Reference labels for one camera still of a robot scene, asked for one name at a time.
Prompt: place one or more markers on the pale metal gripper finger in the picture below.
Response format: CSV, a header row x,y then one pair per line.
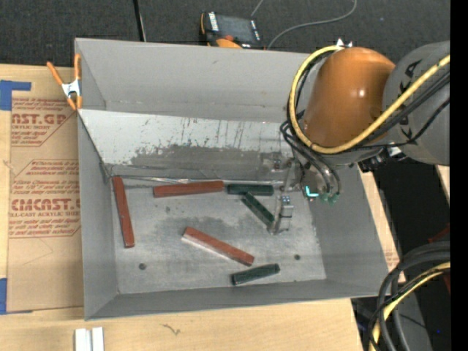
x,y
274,227
286,216

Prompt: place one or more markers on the dark green flat block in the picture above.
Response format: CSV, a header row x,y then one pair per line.
x,y
250,189
257,207
256,274

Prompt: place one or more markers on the red-brown flat block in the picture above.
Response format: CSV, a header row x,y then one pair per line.
x,y
123,214
223,247
188,189

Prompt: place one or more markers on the grey metal bin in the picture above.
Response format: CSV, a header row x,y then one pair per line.
x,y
204,86

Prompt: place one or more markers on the brown cardboard board, red print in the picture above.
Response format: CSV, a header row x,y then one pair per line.
x,y
44,262

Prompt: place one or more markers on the black cylinder on white bracket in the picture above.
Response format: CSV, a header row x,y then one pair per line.
x,y
371,164

